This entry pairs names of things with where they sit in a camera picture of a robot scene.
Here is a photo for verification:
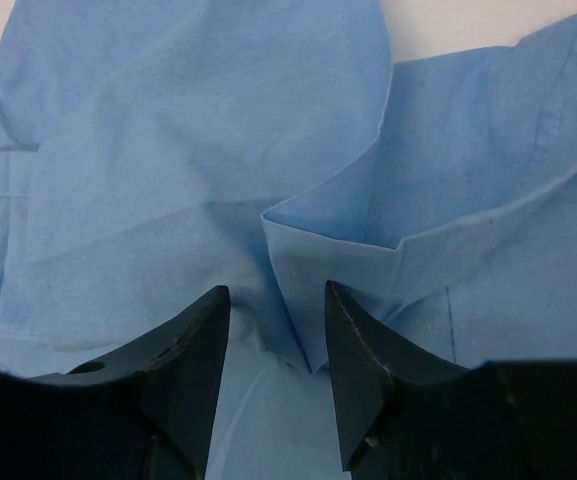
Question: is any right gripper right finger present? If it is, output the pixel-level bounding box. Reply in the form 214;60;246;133
325;282;577;479

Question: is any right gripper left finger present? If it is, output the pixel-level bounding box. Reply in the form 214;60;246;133
0;286;230;480

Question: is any light blue long sleeve shirt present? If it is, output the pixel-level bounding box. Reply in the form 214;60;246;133
0;1;577;479

